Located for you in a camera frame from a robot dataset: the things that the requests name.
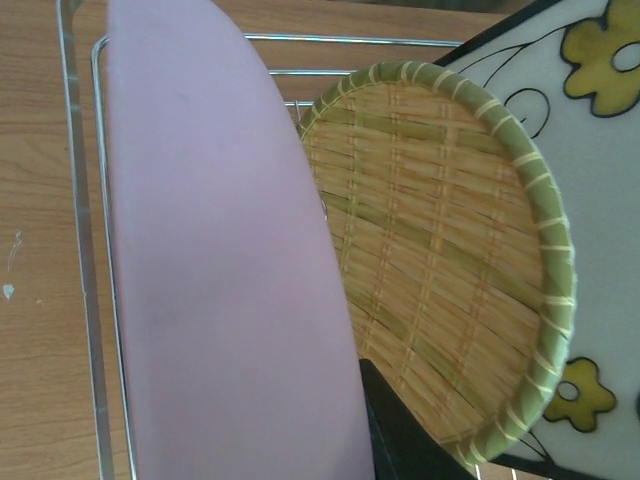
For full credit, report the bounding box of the pink round plate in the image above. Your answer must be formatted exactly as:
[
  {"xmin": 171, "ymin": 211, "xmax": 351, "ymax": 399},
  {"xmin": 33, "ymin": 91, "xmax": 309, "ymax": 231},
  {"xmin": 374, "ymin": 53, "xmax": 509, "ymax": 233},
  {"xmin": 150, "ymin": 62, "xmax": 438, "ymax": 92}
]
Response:
[{"xmin": 107, "ymin": 1, "xmax": 374, "ymax": 479}]

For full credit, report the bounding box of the square dark rimmed plate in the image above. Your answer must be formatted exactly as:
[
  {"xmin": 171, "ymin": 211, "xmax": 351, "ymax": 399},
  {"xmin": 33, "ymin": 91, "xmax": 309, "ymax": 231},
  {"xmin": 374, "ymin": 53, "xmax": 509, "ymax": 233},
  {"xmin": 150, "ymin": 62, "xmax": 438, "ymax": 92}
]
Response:
[{"xmin": 440, "ymin": 1, "xmax": 639, "ymax": 479}]

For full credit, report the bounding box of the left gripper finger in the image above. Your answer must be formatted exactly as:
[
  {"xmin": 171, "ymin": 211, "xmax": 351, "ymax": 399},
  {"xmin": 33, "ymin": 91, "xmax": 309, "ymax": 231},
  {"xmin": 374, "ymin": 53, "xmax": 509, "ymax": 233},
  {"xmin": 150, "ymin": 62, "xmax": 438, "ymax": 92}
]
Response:
[{"xmin": 359, "ymin": 359, "xmax": 473, "ymax": 480}]

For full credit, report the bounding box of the round woven bamboo plate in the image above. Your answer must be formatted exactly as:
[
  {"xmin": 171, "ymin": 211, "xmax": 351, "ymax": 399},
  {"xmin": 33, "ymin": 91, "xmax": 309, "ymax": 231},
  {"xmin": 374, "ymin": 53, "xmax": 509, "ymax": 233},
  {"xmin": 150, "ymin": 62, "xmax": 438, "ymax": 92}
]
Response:
[{"xmin": 298, "ymin": 61, "xmax": 576, "ymax": 467}]

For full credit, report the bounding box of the wire metal dish rack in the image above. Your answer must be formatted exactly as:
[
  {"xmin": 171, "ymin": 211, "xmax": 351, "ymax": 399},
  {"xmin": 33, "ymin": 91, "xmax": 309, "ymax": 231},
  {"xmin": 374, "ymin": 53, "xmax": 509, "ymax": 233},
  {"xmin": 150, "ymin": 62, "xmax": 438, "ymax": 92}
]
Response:
[{"xmin": 55, "ymin": 1, "xmax": 464, "ymax": 479}]

